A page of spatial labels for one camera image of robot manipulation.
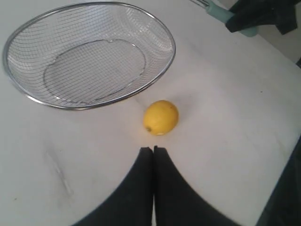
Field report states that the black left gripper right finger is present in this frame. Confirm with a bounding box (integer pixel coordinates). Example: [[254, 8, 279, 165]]
[[153, 146, 239, 226]]

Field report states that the yellow lemon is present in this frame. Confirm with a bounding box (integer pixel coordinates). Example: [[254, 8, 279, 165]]
[[143, 100, 179, 136]]

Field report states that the oval wire mesh basket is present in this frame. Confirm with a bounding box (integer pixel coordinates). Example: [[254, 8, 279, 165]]
[[2, 1, 176, 110]]

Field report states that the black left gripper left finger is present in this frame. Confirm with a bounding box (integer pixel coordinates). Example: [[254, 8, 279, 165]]
[[76, 147, 153, 226]]

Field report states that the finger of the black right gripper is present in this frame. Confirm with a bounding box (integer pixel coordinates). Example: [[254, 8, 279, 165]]
[[274, 0, 298, 35], [225, 0, 278, 32]]

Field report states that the teal handled peeler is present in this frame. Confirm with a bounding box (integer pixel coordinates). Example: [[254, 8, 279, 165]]
[[191, 0, 258, 37]]

